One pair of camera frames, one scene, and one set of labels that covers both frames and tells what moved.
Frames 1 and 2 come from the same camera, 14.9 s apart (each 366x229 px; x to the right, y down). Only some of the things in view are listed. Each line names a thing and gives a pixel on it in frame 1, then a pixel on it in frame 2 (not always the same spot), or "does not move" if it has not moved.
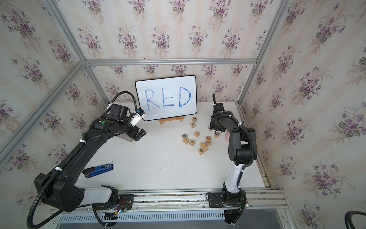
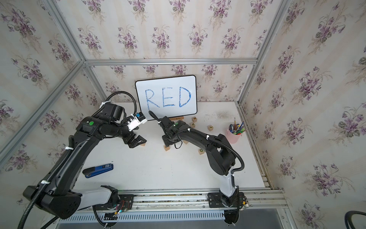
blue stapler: x=89 y=172 does not move
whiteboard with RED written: x=168 y=97 does not move
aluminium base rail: x=168 y=199 does not move
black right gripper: x=212 y=125 → x=166 y=142
